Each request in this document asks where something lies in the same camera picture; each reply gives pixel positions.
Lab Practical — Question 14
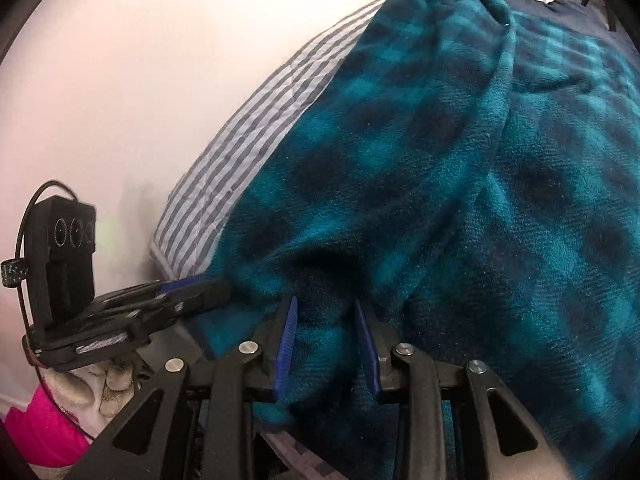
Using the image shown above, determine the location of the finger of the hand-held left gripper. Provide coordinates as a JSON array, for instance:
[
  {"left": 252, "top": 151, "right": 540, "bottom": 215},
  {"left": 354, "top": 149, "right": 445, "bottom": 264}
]
[
  {"left": 127, "top": 282, "right": 232, "bottom": 335},
  {"left": 91, "top": 275, "right": 228, "bottom": 312}
]

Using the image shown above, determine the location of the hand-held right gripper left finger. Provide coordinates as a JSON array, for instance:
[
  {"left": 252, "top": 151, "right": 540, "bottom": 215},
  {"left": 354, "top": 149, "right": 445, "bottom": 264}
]
[{"left": 61, "top": 296, "right": 301, "bottom": 480}]

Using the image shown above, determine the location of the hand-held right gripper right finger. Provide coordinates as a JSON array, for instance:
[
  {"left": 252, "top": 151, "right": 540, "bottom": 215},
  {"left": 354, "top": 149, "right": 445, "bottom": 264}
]
[{"left": 353, "top": 299, "right": 572, "bottom": 480}]

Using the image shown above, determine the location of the teal plaid fleece jacket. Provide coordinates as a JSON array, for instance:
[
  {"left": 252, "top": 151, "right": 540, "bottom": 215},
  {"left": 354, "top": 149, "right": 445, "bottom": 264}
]
[{"left": 200, "top": 0, "right": 640, "bottom": 480}]

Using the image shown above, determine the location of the white fluffy cloth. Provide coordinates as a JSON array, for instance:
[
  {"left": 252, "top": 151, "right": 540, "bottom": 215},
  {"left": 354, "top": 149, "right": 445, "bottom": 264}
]
[{"left": 47, "top": 352, "right": 151, "bottom": 418}]

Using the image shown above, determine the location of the pink cloth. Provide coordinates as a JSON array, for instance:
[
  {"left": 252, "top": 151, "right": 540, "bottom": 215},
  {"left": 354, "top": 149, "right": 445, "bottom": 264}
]
[{"left": 4, "top": 389, "right": 92, "bottom": 467}]

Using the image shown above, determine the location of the striped quilted bed cover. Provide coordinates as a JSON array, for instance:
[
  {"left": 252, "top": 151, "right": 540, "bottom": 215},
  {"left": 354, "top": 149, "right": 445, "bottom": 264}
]
[{"left": 150, "top": 0, "right": 562, "bottom": 480}]

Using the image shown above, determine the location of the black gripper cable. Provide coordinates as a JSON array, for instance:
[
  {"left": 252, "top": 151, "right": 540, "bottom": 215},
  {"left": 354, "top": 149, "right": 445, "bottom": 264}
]
[{"left": 14, "top": 181, "right": 96, "bottom": 443}]

